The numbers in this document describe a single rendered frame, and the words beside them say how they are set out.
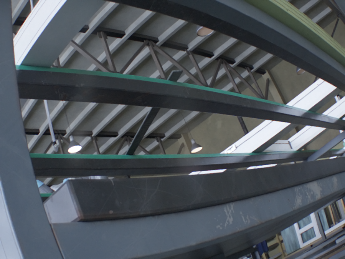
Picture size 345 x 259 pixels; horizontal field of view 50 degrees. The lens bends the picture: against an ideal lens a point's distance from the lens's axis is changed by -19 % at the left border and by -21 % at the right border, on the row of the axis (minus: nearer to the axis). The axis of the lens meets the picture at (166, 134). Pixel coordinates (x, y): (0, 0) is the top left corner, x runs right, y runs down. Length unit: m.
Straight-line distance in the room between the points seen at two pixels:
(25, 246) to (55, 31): 0.39
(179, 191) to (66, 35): 0.32
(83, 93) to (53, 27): 0.16
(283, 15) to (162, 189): 0.52
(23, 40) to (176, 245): 0.41
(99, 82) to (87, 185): 0.41
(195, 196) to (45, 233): 0.15
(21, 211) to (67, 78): 0.41
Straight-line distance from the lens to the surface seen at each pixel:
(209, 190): 0.37
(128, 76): 0.74
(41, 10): 0.60
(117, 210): 0.29
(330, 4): 13.14
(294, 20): 0.81
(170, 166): 1.14
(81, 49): 11.77
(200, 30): 10.57
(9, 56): 0.32
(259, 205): 0.43
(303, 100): 1.42
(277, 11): 0.75
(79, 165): 0.96
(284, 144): 1.85
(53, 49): 0.61
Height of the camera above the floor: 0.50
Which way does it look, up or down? 21 degrees up
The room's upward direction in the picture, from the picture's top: 22 degrees counter-clockwise
